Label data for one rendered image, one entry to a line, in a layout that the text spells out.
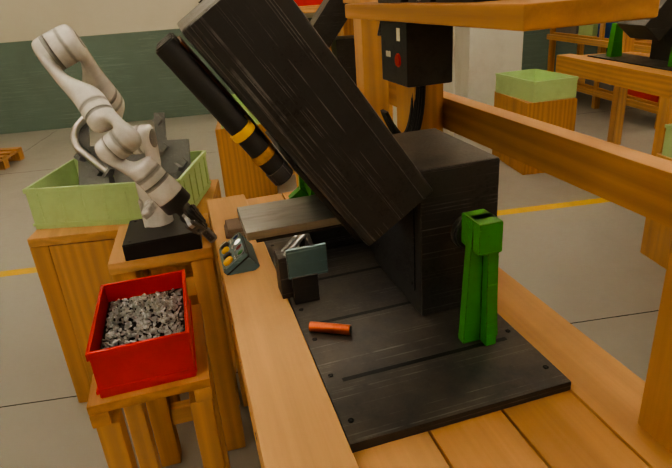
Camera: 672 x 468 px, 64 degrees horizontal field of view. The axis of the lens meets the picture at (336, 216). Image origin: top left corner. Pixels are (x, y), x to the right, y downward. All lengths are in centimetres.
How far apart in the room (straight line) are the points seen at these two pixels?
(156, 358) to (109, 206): 110
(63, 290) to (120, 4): 651
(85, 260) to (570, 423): 184
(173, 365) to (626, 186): 98
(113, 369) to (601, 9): 114
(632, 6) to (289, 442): 89
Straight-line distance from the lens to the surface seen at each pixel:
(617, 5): 101
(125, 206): 225
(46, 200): 238
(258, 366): 112
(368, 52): 197
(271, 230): 113
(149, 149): 180
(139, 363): 128
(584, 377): 115
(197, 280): 183
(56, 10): 879
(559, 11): 94
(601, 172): 111
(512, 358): 113
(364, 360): 111
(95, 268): 234
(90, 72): 159
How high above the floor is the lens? 158
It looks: 22 degrees down
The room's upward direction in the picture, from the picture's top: 4 degrees counter-clockwise
